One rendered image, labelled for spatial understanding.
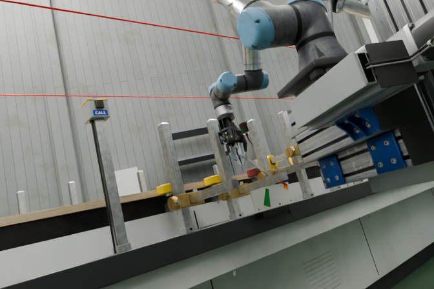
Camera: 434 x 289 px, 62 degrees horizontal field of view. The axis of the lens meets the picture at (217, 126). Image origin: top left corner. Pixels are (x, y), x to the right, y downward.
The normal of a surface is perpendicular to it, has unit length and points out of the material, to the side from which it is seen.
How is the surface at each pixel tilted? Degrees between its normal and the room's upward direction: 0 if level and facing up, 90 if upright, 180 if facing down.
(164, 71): 90
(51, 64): 90
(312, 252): 90
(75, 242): 90
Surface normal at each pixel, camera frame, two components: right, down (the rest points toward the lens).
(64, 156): 0.25, -0.30
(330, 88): -0.93, 0.18
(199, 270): 0.60, -0.34
